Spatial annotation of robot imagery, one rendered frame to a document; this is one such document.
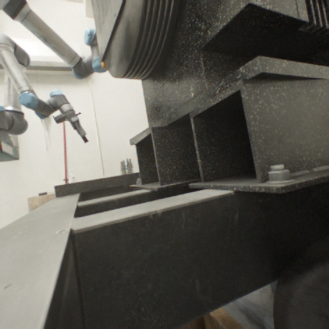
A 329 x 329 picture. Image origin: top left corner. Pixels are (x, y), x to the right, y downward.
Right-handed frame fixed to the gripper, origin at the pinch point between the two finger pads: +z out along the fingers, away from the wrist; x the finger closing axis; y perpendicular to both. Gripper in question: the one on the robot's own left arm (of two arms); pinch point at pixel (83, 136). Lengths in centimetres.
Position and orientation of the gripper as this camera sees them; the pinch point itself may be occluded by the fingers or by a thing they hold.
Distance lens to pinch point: 126.8
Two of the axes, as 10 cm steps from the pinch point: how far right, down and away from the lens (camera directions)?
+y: 8.0, -5.1, 3.2
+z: 5.6, 8.3, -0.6
